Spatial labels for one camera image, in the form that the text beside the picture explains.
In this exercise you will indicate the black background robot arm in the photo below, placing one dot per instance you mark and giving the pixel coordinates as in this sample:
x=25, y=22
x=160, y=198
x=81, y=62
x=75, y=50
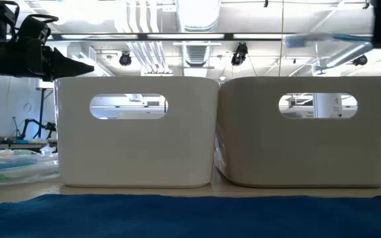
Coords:
x=28, y=123

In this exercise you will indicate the black ceiling spotlight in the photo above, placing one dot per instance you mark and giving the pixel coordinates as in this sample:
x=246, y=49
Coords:
x=125, y=59
x=360, y=60
x=239, y=54

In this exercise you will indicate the black stand pole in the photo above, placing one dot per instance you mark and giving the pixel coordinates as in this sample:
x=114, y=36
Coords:
x=41, y=112

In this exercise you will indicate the silver ceiling duct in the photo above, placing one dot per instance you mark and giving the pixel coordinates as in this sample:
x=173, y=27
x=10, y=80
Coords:
x=197, y=16

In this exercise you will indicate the white ceiling unit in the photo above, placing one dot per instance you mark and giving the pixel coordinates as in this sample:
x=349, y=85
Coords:
x=45, y=84

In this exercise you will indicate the blue cloth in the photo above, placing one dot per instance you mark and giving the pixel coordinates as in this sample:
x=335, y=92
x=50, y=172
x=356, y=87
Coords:
x=190, y=218

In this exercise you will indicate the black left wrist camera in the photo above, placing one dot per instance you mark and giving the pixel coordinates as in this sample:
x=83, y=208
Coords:
x=33, y=29

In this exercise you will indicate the white pillar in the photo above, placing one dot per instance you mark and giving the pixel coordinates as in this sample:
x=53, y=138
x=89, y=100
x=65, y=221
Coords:
x=326, y=105

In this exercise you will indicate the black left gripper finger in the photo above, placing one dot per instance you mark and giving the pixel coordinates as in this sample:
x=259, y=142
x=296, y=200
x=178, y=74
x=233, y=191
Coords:
x=68, y=67

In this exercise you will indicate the grey plastic bin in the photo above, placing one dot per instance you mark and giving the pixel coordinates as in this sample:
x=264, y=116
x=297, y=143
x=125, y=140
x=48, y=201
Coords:
x=309, y=152

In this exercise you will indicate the white plastic bin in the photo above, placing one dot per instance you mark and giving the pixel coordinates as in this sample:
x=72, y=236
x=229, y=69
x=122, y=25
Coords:
x=127, y=152

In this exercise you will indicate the white ceiling pipes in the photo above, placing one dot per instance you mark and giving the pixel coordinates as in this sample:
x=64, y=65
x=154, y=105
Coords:
x=154, y=59

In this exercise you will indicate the black overhead frame beam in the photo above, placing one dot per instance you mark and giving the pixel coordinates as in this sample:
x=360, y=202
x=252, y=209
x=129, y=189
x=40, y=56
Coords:
x=228, y=36

